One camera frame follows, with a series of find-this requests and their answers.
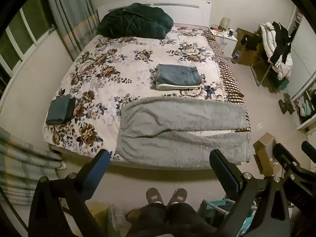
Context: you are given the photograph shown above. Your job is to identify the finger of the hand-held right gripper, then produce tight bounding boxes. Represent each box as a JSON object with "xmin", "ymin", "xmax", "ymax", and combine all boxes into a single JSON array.
[
  {"xmin": 301, "ymin": 141, "xmax": 316, "ymax": 157},
  {"xmin": 272, "ymin": 143, "xmax": 301, "ymax": 178}
]

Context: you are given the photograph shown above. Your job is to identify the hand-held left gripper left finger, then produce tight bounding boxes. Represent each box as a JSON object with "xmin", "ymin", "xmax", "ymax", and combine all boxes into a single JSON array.
[{"xmin": 28, "ymin": 149, "xmax": 111, "ymax": 237}]

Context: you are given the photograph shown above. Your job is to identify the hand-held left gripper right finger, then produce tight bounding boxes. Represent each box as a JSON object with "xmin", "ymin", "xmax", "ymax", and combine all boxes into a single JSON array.
[{"xmin": 209, "ymin": 149, "xmax": 290, "ymax": 237}]

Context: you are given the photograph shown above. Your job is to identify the grey fleece pants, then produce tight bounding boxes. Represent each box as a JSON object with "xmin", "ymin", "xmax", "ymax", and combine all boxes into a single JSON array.
[{"xmin": 115, "ymin": 96, "xmax": 252, "ymax": 169}]

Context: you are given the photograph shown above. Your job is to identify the folded dark green pants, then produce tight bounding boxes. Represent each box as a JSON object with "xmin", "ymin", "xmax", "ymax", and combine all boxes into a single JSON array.
[{"xmin": 46, "ymin": 94, "xmax": 76, "ymax": 125}]

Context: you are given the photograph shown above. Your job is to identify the folded cream pants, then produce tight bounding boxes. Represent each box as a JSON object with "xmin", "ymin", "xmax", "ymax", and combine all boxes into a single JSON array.
[{"xmin": 156, "ymin": 80, "xmax": 205, "ymax": 91}]

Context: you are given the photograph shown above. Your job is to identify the small open cardboard box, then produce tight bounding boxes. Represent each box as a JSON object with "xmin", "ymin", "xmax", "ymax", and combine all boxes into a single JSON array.
[{"xmin": 253, "ymin": 132, "xmax": 282, "ymax": 177}]

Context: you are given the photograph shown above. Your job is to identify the teal basket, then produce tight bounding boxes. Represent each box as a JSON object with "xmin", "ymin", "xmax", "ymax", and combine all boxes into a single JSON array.
[{"xmin": 197, "ymin": 198, "xmax": 258, "ymax": 229}]

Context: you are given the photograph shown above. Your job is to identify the dark slippers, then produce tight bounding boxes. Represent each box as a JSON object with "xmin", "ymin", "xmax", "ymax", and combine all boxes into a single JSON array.
[{"xmin": 278, "ymin": 93, "xmax": 296, "ymax": 115}]

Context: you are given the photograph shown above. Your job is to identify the person's right shoe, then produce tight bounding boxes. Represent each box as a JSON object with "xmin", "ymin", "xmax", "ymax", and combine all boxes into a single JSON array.
[{"xmin": 168, "ymin": 188, "xmax": 188, "ymax": 206}]

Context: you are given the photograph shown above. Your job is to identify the person's shoe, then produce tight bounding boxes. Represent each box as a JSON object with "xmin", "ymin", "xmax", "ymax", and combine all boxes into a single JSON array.
[
  {"xmin": 168, "ymin": 188, "xmax": 188, "ymax": 206},
  {"xmin": 146, "ymin": 188, "xmax": 164, "ymax": 206}
]

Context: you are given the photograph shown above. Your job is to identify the clear plastic bag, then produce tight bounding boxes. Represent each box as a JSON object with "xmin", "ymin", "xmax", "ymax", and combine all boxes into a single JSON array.
[{"xmin": 86, "ymin": 202, "xmax": 132, "ymax": 237}]

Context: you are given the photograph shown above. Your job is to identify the person's left shoe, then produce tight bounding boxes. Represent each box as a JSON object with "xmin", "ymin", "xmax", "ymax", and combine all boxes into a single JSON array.
[{"xmin": 146, "ymin": 188, "xmax": 164, "ymax": 206}]

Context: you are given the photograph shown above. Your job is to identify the green box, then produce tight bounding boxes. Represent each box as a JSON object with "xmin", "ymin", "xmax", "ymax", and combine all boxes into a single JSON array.
[{"xmin": 276, "ymin": 78, "xmax": 290, "ymax": 92}]

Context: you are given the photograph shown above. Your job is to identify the person's legs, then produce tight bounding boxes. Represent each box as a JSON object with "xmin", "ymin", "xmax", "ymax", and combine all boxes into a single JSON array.
[{"xmin": 125, "ymin": 202, "xmax": 219, "ymax": 237}]

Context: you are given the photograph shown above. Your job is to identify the green striped curtain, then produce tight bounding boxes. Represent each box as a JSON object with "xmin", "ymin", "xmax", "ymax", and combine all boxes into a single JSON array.
[
  {"xmin": 44, "ymin": 0, "xmax": 100, "ymax": 60},
  {"xmin": 0, "ymin": 126, "xmax": 63, "ymax": 206}
]

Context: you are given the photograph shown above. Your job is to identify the white wardrobe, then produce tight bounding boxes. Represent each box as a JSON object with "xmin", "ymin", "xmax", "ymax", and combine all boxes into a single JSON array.
[{"xmin": 286, "ymin": 7, "xmax": 316, "ymax": 131}]

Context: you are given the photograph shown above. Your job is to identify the brown checked bed sheet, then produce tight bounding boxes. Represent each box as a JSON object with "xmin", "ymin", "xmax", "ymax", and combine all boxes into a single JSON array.
[{"xmin": 204, "ymin": 28, "xmax": 251, "ymax": 132}]

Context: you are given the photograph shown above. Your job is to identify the folded blue jeans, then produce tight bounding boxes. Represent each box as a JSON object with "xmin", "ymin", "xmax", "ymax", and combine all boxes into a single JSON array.
[{"xmin": 155, "ymin": 64, "xmax": 202, "ymax": 87}]

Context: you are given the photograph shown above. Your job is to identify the floral blanket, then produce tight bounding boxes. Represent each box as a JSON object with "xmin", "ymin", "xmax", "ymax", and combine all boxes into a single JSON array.
[{"xmin": 42, "ymin": 26, "xmax": 245, "ymax": 161}]

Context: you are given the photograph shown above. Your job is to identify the black garment with white stripes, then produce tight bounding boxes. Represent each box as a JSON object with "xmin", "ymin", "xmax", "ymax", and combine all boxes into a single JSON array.
[{"xmin": 270, "ymin": 22, "xmax": 292, "ymax": 64}]

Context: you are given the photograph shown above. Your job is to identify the white nightstand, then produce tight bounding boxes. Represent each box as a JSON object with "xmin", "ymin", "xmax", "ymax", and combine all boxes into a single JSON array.
[{"xmin": 209, "ymin": 26, "xmax": 239, "ymax": 56}]

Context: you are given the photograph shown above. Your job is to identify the window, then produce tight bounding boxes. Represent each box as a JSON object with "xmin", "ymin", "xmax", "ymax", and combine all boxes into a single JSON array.
[{"xmin": 0, "ymin": 0, "xmax": 56, "ymax": 90}]

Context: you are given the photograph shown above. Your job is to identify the dark green duvet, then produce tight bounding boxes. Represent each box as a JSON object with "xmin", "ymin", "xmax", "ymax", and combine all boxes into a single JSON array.
[{"xmin": 97, "ymin": 3, "xmax": 174, "ymax": 39}]

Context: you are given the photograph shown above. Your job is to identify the white headboard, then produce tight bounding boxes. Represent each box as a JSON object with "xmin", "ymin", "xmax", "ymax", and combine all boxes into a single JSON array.
[{"xmin": 97, "ymin": 0, "xmax": 212, "ymax": 27}]

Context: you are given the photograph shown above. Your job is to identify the metal frame chair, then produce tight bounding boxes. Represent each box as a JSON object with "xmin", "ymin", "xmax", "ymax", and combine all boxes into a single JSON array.
[{"xmin": 250, "ymin": 26, "xmax": 292, "ymax": 94}]

